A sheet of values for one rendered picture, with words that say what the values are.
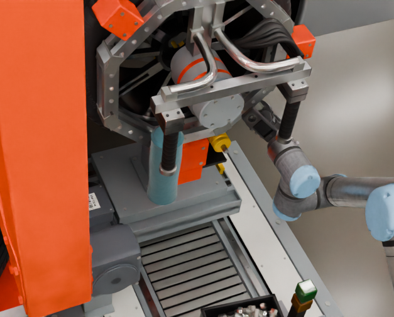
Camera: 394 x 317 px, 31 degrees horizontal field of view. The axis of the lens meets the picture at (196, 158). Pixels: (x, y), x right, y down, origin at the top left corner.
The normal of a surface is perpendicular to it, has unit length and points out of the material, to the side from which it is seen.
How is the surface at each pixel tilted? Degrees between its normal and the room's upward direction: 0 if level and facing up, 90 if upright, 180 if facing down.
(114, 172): 0
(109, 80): 90
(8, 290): 0
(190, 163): 90
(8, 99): 90
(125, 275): 90
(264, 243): 0
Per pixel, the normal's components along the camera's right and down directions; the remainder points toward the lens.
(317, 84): 0.10, -0.66
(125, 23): 0.40, 0.71
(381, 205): -0.95, 0.04
